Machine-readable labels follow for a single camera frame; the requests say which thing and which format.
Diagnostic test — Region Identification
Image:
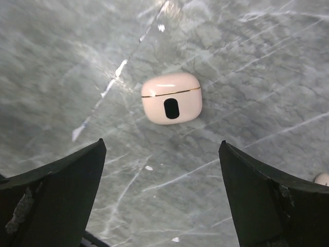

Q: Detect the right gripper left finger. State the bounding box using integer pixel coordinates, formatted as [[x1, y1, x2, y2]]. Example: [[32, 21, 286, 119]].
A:
[[1, 139, 106, 246]]

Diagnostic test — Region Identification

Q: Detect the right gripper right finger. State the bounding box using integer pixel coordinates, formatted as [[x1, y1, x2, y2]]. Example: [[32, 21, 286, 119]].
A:
[[218, 142, 328, 246]]

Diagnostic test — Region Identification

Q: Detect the white earbud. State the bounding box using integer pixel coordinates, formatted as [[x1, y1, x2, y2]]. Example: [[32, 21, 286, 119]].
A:
[[314, 173, 329, 186]]

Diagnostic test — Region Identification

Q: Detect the beige earbud charging case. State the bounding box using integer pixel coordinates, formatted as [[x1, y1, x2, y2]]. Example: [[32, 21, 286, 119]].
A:
[[141, 73, 203, 125]]

